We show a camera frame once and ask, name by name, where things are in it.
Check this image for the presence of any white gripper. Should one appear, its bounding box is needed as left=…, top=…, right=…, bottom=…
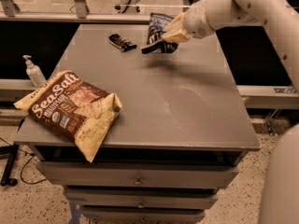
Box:
left=162, top=0, right=214, bottom=43

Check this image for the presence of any blue chip bag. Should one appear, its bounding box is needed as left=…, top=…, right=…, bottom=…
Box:
left=141, top=13, right=178, bottom=54

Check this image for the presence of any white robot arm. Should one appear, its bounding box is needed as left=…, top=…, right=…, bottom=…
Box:
left=163, top=0, right=299, bottom=224

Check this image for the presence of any yellow brown sea salt chip bag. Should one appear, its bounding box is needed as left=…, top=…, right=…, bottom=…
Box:
left=15, top=70, right=122, bottom=162

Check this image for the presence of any grey drawer cabinet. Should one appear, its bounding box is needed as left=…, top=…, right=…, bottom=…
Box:
left=13, top=23, right=261, bottom=224

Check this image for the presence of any clear pump sanitizer bottle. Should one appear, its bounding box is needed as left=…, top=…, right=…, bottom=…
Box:
left=22, top=55, right=46, bottom=87

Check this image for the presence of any top grey drawer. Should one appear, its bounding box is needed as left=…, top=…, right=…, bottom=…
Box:
left=36, top=161, right=238, bottom=189

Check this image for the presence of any grey drawer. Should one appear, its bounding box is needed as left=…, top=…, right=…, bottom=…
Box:
left=81, top=206, right=205, bottom=223
left=36, top=161, right=238, bottom=189
left=64, top=189, right=217, bottom=209

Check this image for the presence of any middle grey drawer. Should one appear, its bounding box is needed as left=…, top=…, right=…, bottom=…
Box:
left=64, top=189, right=217, bottom=209

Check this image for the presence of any bottom grey drawer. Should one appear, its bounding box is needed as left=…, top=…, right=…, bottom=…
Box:
left=81, top=206, right=205, bottom=223

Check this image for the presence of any black stand leg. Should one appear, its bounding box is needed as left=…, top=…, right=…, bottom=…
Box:
left=0, top=144, right=18, bottom=187

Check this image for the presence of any grey metal railing frame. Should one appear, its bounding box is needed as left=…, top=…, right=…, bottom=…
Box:
left=0, top=0, right=299, bottom=25

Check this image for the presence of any black floor cable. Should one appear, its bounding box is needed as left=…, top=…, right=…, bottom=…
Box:
left=0, top=137, right=48, bottom=186

